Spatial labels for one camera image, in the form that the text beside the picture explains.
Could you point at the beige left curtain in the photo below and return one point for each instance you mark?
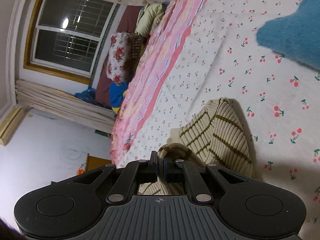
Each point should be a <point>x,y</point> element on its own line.
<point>65,105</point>

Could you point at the teal fleece folded garment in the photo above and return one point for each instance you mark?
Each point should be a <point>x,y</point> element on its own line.
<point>296,36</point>

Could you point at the barred window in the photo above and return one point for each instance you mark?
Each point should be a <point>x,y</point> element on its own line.
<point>65,37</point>

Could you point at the red floral pillow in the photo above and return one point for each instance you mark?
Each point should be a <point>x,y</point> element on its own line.
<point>123,54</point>

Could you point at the wooden desk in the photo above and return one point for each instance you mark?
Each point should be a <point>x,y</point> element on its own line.
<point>95,162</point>

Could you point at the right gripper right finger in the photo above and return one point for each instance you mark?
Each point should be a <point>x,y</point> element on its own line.
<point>187,174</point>

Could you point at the pale green pillow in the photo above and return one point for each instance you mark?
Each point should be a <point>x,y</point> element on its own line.
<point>149,18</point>

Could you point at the orange object on desk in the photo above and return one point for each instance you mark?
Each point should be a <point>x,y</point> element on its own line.
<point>81,169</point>

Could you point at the blue and yellow clothing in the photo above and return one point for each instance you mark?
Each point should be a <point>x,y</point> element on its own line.
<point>117,93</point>

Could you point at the pink striped blanket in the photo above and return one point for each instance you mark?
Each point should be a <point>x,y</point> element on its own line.
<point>164,46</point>

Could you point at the beige striped ribbed sweater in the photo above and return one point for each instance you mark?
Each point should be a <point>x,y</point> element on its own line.
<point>213,136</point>

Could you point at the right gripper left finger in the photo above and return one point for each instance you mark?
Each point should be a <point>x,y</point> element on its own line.
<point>132,175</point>

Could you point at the blue plastic bag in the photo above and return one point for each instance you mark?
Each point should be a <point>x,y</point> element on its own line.
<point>87,95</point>

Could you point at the cherry print bed sheet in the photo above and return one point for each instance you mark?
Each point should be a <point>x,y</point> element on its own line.
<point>276,99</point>

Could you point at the maroon bench cushion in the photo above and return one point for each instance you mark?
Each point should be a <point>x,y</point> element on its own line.
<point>127,24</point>

